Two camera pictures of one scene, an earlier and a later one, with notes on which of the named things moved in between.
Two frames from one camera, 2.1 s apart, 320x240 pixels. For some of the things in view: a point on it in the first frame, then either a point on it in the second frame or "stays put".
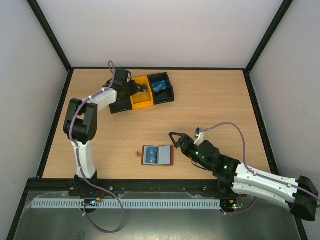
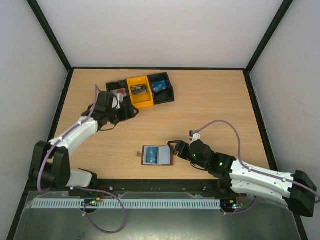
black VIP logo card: x=142 y=88 stays put
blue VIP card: x=158 y=86 stays put
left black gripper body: x=129 y=91 -> x=113 y=118
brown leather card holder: x=158 y=155 stays put
